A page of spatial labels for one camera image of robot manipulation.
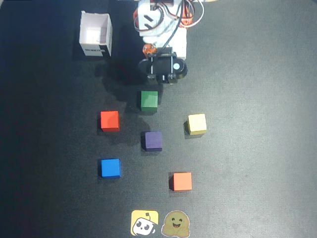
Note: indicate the white cardboard box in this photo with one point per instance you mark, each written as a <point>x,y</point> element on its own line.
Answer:
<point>95,33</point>

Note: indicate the red wooden cube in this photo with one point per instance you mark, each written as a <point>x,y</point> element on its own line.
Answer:
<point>110,120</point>

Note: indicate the orange and white robot arm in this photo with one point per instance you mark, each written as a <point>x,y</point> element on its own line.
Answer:
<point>148,15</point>

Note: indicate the yellow wooden cube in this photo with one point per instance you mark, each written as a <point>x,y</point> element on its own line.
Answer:
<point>197,123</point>

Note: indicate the yellow robot face sticker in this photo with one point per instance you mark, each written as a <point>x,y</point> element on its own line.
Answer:
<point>144,222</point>

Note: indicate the green wooden cube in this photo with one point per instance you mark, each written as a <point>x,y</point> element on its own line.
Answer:
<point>149,99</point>

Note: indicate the orange robot base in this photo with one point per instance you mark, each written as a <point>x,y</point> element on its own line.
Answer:
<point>186,21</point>

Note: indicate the blue wooden cube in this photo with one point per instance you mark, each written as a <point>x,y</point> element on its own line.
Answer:
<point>110,167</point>

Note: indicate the orange wooden cube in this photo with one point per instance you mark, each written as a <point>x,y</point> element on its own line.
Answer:
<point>182,181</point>

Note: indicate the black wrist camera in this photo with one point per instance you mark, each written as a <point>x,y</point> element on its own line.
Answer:
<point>161,67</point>

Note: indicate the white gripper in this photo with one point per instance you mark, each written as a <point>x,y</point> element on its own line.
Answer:
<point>180,47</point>

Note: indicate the hugging face emoji sticker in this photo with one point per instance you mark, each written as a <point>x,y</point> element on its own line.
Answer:
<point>176,223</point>

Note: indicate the purple wooden cube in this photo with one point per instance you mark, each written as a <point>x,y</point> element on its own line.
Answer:
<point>153,140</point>

